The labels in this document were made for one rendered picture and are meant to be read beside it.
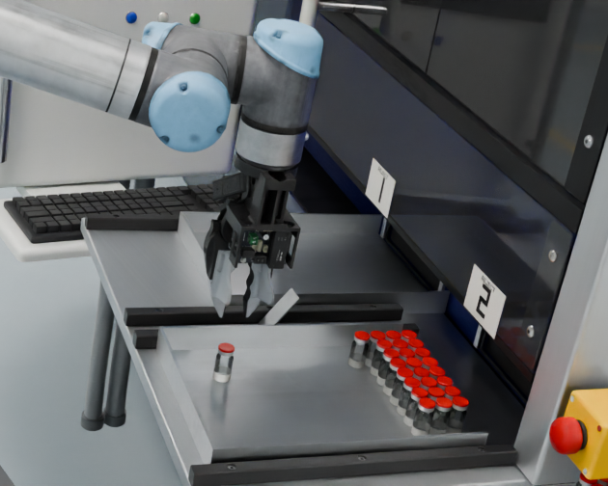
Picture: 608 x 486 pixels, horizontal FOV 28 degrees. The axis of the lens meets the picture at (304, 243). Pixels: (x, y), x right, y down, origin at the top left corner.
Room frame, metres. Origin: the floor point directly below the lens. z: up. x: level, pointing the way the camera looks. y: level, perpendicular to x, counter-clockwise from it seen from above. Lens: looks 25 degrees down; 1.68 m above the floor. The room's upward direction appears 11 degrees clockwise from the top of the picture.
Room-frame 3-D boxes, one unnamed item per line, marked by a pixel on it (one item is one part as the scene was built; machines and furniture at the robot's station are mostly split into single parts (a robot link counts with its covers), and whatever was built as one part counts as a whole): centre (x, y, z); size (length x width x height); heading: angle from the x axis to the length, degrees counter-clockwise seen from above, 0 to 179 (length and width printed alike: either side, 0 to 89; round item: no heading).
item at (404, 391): (1.32, -0.15, 0.90); 0.18 x 0.02 x 0.05; 24
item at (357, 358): (1.38, -0.10, 0.90); 0.02 x 0.02 x 0.05
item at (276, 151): (1.27, 0.06, 1.21); 0.08 x 0.08 x 0.05
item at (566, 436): (1.12, -0.32, 0.99); 0.04 x 0.04 x 0.04; 24
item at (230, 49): (1.24, 0.15, 1.28); 0.11 x 0.11 x 0.08; 9
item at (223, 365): (1.29, 0.07, 0.90); 0.02 x 0.02 x 0.04
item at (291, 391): (1.27, -0.05, 0.90); 0.34 x 0.26 x 0.04; 114
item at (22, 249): (1.91, 0.33, 0.79); 0.45 x 0.28 x 0.03; 126
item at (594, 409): (1.14, -0.36, 1.00); 0.08 x 0.07 x 0.07; 114
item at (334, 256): (1.63, -0.01, 0.90); 0.34 x 0.26 x 0.04; 114
